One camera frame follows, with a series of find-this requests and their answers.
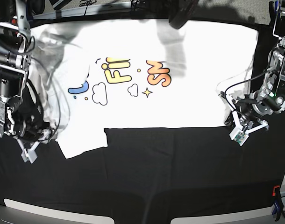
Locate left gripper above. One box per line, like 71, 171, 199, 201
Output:
231, 95, 269, 126

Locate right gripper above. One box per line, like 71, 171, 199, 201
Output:
4, 103, 54, 142

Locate white t-shirt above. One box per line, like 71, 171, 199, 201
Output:
31, 19, 258, 159

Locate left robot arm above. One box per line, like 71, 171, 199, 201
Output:
227, 0, 285, 130

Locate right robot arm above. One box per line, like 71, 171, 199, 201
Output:
0, 0, 54, 142

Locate blue clamp top right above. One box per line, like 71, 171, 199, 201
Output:
269, 0, 279, 24

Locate blue red clamp bottom right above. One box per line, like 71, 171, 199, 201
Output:
271, 185, 282, 222

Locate dark box top left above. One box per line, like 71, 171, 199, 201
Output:
49, 0, 71, 11

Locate black table cloth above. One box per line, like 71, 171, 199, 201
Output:
0, 25, 285, 224

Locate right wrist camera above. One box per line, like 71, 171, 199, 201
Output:
17, 139, 40, 164

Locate black red cable bundle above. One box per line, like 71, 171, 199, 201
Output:
167, 0, 199, 30

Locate black cable on floor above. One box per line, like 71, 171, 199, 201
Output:
78, 0, 96, 16

